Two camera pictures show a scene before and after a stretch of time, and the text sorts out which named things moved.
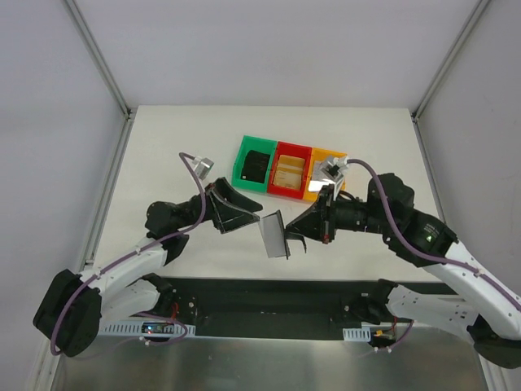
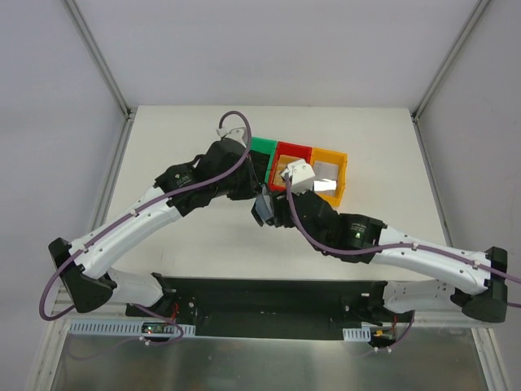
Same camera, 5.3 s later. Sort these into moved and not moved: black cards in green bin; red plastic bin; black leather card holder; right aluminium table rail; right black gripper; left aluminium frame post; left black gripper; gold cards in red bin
Moved: black leather card holder; right black gripper; left black gripper
Not moved: red plastic bin; gold cards in red bin; right aluminium table rail; left aluminium frame post; black cards in green bin
